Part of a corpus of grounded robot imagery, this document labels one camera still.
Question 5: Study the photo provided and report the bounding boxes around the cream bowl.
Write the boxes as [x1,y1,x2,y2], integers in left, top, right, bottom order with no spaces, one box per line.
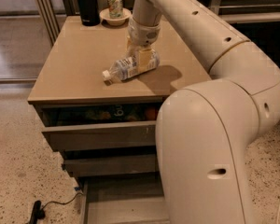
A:
[100,8,132,26]

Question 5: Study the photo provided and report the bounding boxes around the blue labelled plastic bottle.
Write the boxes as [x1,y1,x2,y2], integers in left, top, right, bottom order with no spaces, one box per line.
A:
[102,49,161,83]

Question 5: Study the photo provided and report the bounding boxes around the tan drawer cabinet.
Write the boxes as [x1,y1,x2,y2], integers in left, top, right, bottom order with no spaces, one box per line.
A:
[27,13,213,179]

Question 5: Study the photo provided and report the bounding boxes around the top drawer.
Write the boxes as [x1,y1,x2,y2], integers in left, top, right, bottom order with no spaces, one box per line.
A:
[42,102,161,152]

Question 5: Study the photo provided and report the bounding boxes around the bottom drawer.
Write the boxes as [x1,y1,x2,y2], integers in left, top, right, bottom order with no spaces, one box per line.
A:
[79,174,170,224]

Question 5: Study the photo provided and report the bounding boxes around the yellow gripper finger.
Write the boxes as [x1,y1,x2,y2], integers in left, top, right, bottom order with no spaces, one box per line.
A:
[136,49,158,73]
[125,36,136,58]

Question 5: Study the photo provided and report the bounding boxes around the middle drawer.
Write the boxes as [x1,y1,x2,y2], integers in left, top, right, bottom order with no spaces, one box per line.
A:
[63,146,159,177]

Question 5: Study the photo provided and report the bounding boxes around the black insulated flask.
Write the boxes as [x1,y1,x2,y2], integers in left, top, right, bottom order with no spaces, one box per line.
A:
[77,0,100,26]

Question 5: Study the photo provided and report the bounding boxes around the orange fruit in drawer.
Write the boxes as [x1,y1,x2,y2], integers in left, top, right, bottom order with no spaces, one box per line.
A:
[145,106,159,120]

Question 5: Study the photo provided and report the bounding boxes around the black cable with plug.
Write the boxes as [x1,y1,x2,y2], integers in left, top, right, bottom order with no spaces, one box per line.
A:
[27,191,84,224]

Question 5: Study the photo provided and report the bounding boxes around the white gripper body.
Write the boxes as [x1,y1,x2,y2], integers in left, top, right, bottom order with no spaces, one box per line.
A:
[128,17,161,46]

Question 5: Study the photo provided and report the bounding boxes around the drawer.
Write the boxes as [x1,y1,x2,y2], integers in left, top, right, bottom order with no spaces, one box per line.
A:
[79,174,170,224]
[42,102,161,152]
[63,146,159,177]

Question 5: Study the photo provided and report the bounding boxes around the can in bowl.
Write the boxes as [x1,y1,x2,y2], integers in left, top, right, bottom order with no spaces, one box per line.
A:
[108,0,123,18]

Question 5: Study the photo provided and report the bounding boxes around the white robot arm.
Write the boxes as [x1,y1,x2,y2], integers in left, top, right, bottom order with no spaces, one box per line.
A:
[129,0,280,224]

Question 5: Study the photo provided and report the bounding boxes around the dark snack bag in drawer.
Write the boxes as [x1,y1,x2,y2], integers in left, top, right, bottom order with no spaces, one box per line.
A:
[85,105,145,121]

